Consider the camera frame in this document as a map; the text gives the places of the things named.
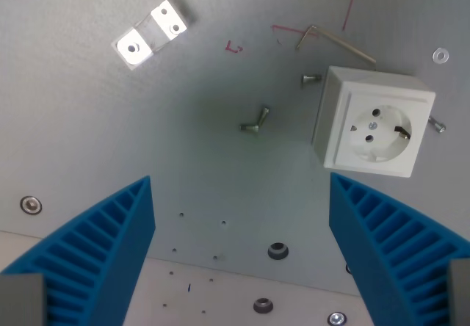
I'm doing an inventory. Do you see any metal hex allen key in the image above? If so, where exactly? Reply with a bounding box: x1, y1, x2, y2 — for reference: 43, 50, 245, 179
295, 25, 377, 65

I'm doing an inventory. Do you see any white wall socket box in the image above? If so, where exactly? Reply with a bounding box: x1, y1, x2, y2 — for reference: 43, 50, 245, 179
311, 65, 437, 178

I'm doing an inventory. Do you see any socket head cap screw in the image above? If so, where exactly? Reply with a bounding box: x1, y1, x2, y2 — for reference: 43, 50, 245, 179
427, 115, 447, 134

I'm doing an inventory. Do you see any dark threaded insert bushing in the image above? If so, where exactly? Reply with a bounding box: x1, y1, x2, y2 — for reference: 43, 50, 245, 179
267, 242, 289, 261
253, 297, 274, 315

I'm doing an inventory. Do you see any aluminium bracket block with holes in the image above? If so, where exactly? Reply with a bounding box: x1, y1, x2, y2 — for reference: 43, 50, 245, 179
111, 0, 191, 71

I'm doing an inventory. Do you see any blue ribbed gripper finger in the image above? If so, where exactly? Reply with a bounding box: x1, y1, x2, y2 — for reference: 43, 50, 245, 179
328, 172, 470, 326
0, 175, 156, 326

